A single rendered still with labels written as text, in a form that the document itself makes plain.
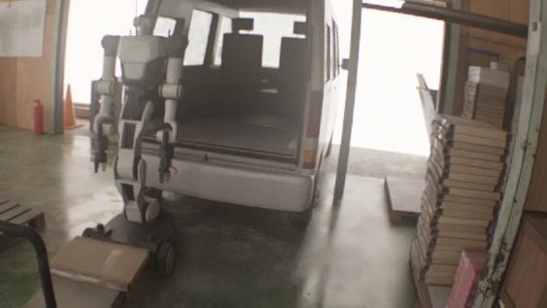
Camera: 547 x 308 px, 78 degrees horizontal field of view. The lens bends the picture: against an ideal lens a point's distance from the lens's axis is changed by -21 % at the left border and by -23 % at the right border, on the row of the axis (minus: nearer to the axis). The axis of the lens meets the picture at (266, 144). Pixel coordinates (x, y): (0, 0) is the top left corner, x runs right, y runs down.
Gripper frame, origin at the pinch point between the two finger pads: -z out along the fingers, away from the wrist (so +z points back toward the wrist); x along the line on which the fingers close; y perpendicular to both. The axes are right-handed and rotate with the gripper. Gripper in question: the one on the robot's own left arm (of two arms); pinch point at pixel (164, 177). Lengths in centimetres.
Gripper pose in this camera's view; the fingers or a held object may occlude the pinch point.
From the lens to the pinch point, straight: 241.7
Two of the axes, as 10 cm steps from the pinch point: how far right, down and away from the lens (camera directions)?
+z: 1.0, -9.9, -0.2
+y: 9.9, 1.0, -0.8
